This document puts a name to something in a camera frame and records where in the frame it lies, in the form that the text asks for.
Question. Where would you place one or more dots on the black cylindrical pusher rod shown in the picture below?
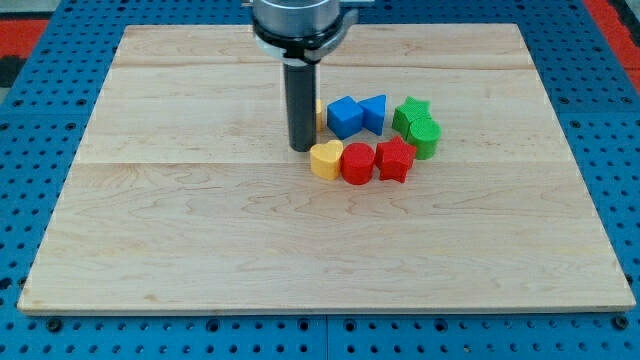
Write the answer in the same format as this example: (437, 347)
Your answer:
(300, 92)

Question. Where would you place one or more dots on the yellow hexagon block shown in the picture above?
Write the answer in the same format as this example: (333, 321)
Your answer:
(319, 115)

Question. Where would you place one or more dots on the blue cube block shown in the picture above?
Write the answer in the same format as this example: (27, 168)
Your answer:
(345, 117)

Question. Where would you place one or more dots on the blue triangle block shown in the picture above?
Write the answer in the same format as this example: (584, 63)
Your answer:
(374, 113)

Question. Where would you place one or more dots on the yellow heart block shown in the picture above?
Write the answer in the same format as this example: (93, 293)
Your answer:
(325, 159)

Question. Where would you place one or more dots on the red cylinder block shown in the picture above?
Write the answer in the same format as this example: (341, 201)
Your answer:
(357, 163)

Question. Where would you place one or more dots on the green star block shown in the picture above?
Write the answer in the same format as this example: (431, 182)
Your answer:
(409, 112)

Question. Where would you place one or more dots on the red star block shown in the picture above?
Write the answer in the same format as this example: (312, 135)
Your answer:
(394, 159)

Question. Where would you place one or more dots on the green cylinder block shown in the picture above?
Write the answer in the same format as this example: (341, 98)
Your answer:
(424, 135)

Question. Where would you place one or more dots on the light wooden board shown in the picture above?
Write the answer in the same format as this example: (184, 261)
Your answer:
(184, 197)

